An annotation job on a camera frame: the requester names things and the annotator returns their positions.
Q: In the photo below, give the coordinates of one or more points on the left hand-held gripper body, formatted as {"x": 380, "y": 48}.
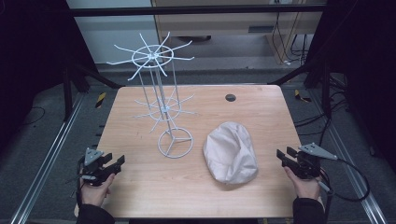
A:
{"x": 92, "y": 156}

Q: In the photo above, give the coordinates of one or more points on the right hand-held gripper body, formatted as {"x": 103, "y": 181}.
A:
{"x": 308, "y": 163}

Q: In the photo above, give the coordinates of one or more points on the beige cloth hat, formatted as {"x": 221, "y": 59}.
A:
{"x": 230, "y": 152}

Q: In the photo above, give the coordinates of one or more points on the person's right hand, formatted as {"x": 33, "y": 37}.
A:
{"x": 306, "y": 188}

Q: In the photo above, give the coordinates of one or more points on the person's left hand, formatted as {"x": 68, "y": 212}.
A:
{"x": 95, "y": 194}

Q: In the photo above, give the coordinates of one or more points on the yellow black floor tape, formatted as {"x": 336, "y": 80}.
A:
{"x": 301, "y": 96}
{"x": 100, "y": 100}

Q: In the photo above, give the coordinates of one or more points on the round grey table grommet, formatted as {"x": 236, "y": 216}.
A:
{"x": 230, "y": 97}

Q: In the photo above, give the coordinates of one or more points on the black curtain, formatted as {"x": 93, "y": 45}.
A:
{"x": 31, "y": 62}
{"x": 367, "y": 62}

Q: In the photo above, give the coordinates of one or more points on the white cabinet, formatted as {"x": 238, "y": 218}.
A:
{"x": 115, "y": 34}

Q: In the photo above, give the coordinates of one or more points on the aluminium floor rail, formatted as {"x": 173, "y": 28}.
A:
{"x": 46, "y": 165}
{"x": 375, "y": 212}

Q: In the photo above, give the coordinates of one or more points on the black frame strut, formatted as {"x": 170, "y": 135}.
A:
{"x": 295, "y": 74}
{"x": 93, "y": 74}

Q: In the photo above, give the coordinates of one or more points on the black horizontal frame bar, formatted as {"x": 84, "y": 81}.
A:
{"x": 199, "y": 10}

